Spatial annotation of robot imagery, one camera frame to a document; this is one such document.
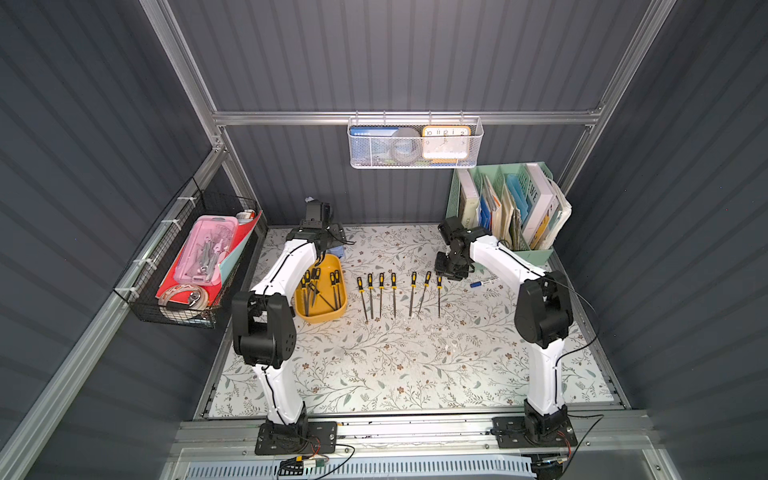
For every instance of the aluminium rail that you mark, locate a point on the aluminium rail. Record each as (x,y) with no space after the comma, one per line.
(452,433)

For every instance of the grey tape roll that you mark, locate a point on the grey tape roll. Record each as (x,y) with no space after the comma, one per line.
(406,146)

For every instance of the yellow white clock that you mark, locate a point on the yellow white clock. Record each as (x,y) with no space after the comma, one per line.
(450,142)

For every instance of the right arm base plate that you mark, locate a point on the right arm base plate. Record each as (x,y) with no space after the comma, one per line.
(513,432)

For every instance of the black wire basket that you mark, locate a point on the black wire basket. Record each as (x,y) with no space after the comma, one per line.
(138,289)

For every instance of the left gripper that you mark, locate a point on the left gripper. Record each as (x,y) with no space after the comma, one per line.
(332,241)

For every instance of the yellow storage box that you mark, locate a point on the yellow storage box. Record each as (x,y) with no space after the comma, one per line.
(321,295)

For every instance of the white wire basket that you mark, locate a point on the white wire basket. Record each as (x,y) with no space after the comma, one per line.
(418,122)

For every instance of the white book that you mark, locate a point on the white book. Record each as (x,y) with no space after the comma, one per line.
(542,205)

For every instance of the green file organizer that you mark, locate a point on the green file organizer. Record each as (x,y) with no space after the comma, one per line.
(497,175)

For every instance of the blue box in basket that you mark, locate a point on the blue box in basket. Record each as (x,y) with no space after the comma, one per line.
(370,145)

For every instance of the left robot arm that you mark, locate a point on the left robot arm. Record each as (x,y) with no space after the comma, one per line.
(264,332)

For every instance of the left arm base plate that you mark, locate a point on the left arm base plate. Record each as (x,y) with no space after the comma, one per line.
(296,438)

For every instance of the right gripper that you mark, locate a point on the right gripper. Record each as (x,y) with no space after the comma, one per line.
(450,268)

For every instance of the pink plastic case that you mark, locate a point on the pink plastic case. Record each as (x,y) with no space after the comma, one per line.
(207,245)

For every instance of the red folder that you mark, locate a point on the red folder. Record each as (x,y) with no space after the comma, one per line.
(171,293)

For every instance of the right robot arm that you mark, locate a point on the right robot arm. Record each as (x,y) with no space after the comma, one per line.
(543,316)

